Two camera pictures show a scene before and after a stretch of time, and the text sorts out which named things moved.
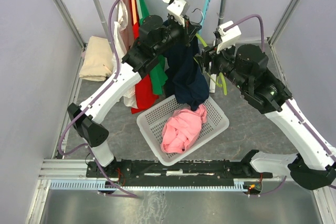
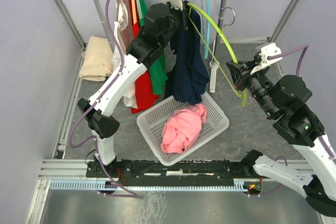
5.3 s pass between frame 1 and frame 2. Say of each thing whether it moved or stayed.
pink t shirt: stayed
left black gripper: moved
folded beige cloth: stayed
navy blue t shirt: moved
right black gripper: moved
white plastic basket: stayed
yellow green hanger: moved
